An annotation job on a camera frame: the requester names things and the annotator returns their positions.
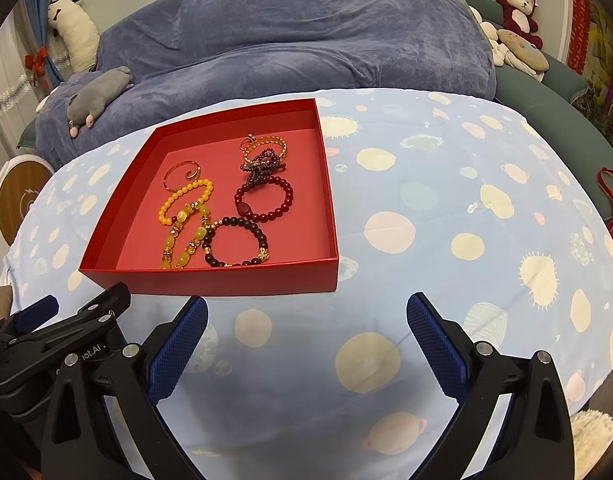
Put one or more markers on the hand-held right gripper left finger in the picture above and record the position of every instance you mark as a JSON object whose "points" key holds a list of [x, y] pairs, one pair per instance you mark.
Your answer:
{"points": [[179, 350]]}

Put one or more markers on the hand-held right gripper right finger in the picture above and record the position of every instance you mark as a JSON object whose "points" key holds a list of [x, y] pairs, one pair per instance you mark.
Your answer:
{"points": [[436, 350]]}

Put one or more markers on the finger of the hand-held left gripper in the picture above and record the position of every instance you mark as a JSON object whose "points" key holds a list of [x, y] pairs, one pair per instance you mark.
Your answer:
{"points": [[34, 312], [104, 302]]}

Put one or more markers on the red cardboard box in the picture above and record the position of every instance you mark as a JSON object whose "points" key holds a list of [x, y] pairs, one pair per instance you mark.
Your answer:
{"points": [[211, 270]]}

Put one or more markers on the dark garnet bead strand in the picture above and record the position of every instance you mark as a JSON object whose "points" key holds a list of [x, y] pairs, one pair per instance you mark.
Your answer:
{"points": [[259, 172]]}

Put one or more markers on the blue planet print bedsheet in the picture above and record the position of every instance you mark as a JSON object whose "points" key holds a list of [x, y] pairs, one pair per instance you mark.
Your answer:
{"points": [[411, 260]]}

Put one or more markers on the round white wooden disc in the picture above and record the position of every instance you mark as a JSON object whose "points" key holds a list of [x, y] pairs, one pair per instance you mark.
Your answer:
{"points": [[21, 200]]}

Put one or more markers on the thin gold bangle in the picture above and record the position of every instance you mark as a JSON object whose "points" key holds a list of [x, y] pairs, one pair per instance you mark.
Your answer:
{"points": [[174, 170]]}

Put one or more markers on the white fluffy rug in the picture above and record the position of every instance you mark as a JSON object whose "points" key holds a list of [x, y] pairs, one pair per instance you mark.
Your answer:
{"points": [[593, 432]]}

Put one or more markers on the grey mouse plush toy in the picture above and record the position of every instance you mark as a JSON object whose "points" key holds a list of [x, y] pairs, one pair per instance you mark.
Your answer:
{"points": [[101, 92]]}

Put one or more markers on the red bow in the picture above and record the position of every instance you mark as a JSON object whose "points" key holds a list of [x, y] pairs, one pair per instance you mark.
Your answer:
{"points": [[36, 62]]}

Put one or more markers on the white long plush toy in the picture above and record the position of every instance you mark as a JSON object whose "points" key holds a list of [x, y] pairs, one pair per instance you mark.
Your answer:
{"points": [[79, 32]]}

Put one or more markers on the blue curtain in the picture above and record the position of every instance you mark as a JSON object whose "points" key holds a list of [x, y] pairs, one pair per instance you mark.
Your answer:
{"points": [[41, 5]]}

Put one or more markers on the cookie shaped plush pillow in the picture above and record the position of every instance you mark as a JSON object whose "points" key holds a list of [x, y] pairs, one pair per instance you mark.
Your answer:
{"points": [[526, 50]]}

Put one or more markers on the blue-grey blanket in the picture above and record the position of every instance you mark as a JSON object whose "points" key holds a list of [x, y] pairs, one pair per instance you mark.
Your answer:
{"points": [[296, 35]]}

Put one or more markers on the red monkey plush toy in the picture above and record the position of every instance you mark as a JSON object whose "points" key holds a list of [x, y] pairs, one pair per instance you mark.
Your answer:
{"points": [[518, 10]]}

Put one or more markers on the colourful wall hanging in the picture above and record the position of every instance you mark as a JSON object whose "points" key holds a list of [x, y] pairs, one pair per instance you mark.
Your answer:
{"points": [[598, 50]]}

